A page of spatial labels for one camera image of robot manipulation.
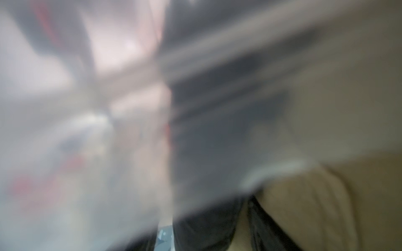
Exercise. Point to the clear plastic vacuum bag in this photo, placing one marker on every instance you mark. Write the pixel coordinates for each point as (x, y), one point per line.
(127, 125)

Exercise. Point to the tan folded garment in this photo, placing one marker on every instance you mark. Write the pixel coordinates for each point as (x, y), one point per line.
(329, 171)

